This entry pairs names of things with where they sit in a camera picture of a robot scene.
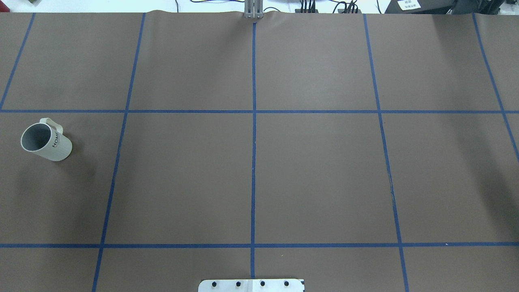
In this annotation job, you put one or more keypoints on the aluminium frame post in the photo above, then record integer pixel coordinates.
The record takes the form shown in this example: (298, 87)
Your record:
(253, 9)

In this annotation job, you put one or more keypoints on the white ribbed mug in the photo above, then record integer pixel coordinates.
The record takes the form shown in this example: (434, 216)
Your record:
(46, 139)

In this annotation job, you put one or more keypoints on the white camera pillar with base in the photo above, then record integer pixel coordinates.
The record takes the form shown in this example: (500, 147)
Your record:
(252, 285)

